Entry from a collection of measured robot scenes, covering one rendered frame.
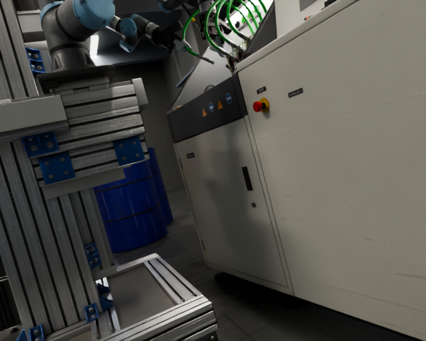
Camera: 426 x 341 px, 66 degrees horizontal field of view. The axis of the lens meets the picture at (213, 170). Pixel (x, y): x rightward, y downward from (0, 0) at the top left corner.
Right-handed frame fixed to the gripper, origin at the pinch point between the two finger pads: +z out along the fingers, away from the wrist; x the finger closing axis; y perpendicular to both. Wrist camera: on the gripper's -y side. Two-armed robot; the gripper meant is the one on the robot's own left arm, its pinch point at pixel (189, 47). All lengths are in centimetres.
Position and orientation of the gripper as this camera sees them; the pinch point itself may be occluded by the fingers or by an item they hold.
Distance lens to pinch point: 179.0
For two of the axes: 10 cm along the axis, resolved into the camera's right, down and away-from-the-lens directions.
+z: 8.4, 5.2, -1.8
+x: -1.2, -1.4, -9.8
